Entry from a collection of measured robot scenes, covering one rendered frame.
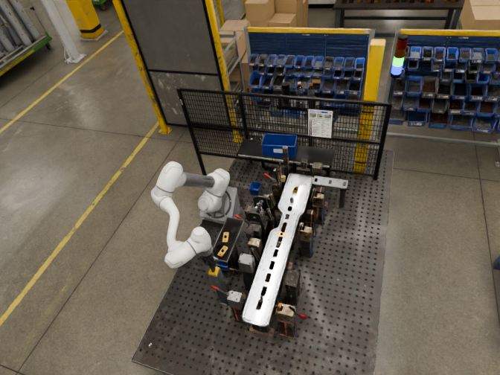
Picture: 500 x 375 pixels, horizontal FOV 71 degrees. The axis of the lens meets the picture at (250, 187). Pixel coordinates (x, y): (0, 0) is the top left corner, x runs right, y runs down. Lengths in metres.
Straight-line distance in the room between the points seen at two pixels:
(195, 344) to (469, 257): 2.74
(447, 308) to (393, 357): 0.70
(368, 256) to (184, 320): 1.51
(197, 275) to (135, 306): 1.07
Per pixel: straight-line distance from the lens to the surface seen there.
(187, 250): 2.07
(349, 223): 3.16
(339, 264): 2.92
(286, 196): 2.94
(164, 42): 4.74
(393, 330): 3.52
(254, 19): 6.73
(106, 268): 4.27
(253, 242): 2.59
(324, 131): 3.20
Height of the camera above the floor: 3.21
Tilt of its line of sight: 46 degrees down
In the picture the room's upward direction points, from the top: 10 degrees counter-clockwise
